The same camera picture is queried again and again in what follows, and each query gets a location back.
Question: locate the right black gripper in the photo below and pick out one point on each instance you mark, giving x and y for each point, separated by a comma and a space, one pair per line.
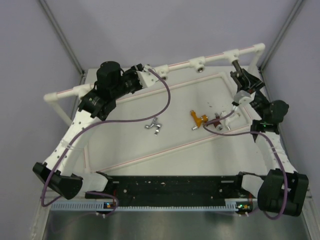
254, 82

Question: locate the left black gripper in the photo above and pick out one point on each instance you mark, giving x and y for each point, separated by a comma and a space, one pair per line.
135, 75

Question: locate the dark grey faucet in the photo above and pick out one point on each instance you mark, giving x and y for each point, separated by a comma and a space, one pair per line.
238, 73

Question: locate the white PVC pipe frame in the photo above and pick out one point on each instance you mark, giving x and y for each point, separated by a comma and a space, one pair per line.
123, 140

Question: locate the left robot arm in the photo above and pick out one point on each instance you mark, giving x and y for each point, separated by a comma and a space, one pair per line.
112, 83

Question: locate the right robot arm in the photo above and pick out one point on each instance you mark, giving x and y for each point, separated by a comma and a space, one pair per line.
283, 189

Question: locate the white faucet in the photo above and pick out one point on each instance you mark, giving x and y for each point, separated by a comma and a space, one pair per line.
227, 121

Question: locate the chrome silver faucet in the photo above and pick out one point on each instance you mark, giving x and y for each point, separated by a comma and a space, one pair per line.
154, 124

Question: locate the brown red faucet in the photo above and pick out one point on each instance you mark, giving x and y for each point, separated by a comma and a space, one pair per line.
215, 122

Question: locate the orange gold faucet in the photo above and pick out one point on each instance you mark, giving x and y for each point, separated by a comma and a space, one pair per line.
198, 120

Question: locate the white work board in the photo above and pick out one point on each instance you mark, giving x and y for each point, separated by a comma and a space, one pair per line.
233, 150

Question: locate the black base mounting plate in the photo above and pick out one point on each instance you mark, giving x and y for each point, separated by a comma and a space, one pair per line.
175, 191

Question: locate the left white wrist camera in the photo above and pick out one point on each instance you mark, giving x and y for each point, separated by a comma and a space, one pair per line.
147, 78

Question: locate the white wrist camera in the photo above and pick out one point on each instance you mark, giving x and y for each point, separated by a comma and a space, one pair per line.
242, 98
147, 78

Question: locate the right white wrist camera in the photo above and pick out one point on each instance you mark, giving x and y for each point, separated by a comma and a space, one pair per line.
242, 98

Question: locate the grey slotted cable duct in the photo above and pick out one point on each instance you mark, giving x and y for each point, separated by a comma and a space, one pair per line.
105, 206

